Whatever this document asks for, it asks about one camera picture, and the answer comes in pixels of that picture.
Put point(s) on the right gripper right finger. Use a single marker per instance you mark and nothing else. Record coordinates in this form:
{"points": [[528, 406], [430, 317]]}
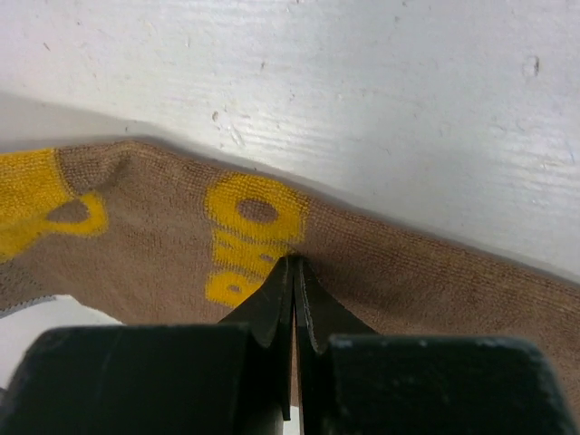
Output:
{"points": [[322, 323]]}

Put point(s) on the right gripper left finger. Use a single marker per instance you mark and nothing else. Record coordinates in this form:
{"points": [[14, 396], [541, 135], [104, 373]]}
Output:
{"points": [[268, 311]]}

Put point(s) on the yellow brown towel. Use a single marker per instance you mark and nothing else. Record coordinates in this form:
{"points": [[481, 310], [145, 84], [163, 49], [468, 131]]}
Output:
{"points": [[150, 237]]}

